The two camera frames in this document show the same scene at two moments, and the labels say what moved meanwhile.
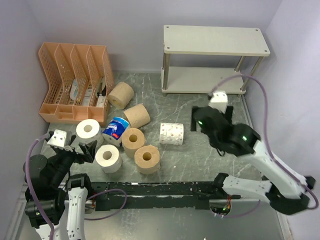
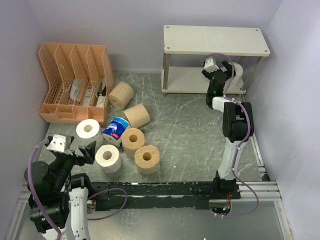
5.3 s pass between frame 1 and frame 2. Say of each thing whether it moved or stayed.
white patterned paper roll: moved
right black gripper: moved
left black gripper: stayed
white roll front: stayed
